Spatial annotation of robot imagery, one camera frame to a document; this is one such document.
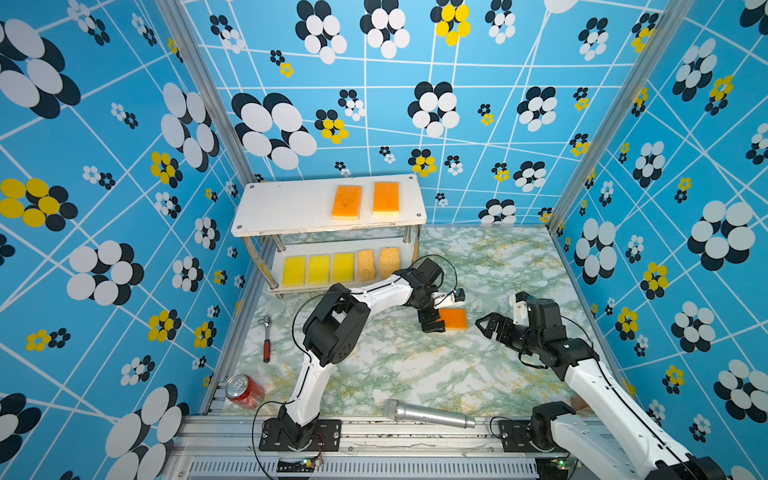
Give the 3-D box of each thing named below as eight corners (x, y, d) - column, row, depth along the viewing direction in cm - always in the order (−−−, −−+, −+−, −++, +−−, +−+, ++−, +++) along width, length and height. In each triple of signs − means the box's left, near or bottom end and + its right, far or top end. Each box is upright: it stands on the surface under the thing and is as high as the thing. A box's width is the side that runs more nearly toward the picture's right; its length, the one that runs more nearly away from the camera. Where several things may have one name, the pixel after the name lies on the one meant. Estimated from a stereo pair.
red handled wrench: (265, 363, 88) (262, 360, 86) (266, 319, 97) (264, 316, 95) (270, 362, 88) (268, 359, 86) (271, 318, 97) (269, 315, 95)
